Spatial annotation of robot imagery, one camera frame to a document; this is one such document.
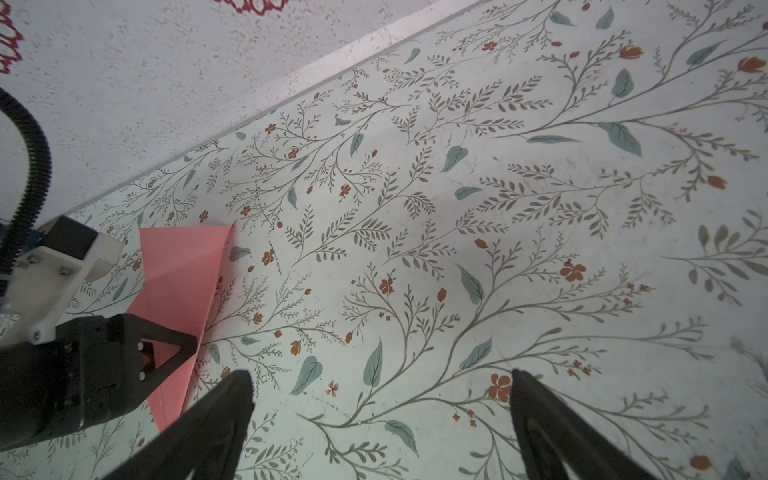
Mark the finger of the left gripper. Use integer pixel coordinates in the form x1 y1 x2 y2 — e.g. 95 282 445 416
119 314 197 413

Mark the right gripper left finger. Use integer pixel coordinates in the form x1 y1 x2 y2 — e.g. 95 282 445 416
106 370 255 479

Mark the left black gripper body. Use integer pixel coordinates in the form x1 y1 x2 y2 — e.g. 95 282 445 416
1 314 150 451

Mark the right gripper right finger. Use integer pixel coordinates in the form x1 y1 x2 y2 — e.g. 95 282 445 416
510 369 653 480

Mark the pink square paper sheet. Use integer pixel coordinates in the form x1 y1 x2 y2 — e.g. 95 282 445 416
128 225 232 432

